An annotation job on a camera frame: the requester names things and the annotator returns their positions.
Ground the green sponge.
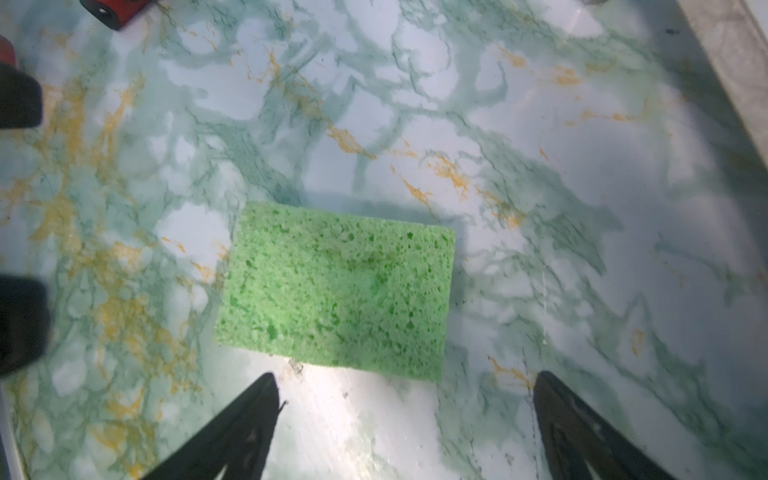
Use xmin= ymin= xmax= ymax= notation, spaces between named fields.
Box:
xmin=215 ymin=202 xmax=456 ymax=382

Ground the red handled ratchet wrench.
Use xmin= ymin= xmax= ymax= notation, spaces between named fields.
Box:
xmin=80 ymin=0 xmax=155 ymax=31

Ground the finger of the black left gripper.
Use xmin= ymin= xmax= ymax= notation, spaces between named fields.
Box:
xmin=0 ymin=63 xmax=43 ymax=129
xmin=1 ymin=275 xmax=51 ymax=377

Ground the white two-tier shelf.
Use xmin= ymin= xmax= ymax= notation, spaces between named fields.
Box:
xmin=679 ymin=0 xmax=767 ymax=160

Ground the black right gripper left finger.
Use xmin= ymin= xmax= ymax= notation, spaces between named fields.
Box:
xmin=145 ymin=373 xmax=281 ymax=479

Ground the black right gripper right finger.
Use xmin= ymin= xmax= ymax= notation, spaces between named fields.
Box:
xmin=533 ymin=371 xmax=673 ymax=480

